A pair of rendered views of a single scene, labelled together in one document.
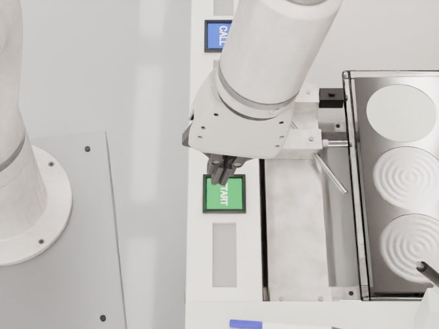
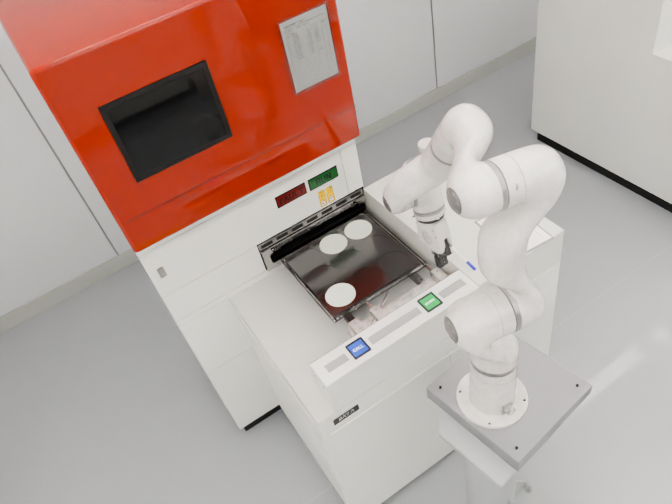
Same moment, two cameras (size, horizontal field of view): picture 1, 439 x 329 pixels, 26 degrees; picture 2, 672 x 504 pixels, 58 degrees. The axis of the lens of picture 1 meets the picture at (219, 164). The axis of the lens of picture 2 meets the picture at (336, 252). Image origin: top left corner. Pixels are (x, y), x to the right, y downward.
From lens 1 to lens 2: 1.61 m
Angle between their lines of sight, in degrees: 63
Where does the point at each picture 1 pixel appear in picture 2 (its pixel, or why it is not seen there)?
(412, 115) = (338, 291)
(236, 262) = (451, 283)
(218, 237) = (447, 294)
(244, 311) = (466, 270)
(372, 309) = not seen: hidden behind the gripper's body
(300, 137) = (378, 312)
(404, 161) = (361, 283)
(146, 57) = not seen: outside the picture
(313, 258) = (420, 288)
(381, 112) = (344, 299)
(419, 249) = (394, 261)
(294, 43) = not seen: hidden behind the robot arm
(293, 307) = (452, 260)
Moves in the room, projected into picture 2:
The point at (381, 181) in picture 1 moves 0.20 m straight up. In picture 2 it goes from (375, 284) to (367, 240)
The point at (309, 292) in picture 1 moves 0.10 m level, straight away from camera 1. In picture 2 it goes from (437, 274) to (409, 285)
